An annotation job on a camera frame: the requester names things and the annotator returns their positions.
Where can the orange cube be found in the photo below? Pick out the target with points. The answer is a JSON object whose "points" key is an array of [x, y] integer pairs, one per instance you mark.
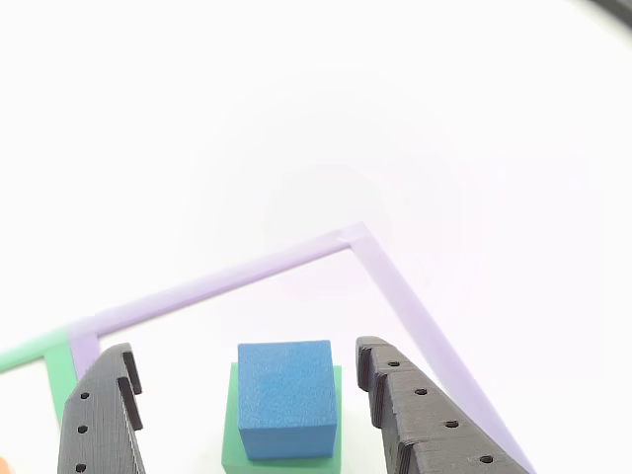
{"points": [[3, 466]]}

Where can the green cube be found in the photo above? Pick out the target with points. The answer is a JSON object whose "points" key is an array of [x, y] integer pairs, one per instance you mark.
{"points": [[232, 434]]}

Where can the small blue cube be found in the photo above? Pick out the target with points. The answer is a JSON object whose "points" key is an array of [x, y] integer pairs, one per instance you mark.
{"points": [[286, 385]]}

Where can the green tape square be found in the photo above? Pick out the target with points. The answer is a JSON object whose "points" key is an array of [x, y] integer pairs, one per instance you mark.
{"points": [[59, 370]]}

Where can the purple tape square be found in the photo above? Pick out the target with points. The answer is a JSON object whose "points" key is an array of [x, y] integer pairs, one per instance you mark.
{"points": [[410, 306]]}

